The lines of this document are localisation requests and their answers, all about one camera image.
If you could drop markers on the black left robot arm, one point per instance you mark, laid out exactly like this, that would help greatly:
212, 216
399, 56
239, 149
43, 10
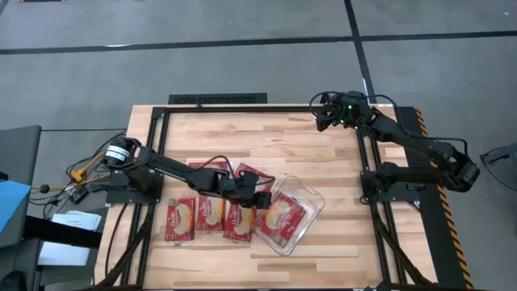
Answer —
177, 169

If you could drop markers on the clear plastic tray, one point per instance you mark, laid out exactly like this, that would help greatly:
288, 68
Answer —
313, 204

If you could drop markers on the black round knob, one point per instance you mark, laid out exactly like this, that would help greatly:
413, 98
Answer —
44, 188

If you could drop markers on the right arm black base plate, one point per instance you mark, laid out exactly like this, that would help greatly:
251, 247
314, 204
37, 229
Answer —
404, 197

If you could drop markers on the grey chair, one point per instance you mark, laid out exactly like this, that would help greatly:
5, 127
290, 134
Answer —
20, 153

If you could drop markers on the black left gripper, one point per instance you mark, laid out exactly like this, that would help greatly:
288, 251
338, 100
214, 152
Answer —
242, 188

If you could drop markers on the black padded bar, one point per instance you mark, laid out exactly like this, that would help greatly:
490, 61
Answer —
60, 236

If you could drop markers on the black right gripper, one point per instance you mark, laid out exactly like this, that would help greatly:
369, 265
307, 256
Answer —
349, 113

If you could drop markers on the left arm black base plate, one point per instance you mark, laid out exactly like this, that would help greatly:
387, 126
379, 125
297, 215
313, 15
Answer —
115, 199

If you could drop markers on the grey floor stand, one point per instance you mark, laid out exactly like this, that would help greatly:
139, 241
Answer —
505, 155

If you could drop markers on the yellow connector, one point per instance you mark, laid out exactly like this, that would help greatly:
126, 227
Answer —
78, 174

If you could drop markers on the white paper sheet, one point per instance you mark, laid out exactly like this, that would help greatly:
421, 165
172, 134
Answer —
76, 220
60, 254

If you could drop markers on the black hazard-striped mat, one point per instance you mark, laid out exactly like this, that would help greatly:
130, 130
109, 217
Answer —
444, 258

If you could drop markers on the black aluminium table frame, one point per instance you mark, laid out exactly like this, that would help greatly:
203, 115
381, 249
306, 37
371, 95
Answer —
258, 109

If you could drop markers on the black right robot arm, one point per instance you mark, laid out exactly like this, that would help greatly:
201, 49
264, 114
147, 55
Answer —
404, 137

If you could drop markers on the blue box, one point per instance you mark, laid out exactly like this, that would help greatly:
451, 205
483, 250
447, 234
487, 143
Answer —
10, 202

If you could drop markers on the small black device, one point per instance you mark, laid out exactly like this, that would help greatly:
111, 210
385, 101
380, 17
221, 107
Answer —
78, 195

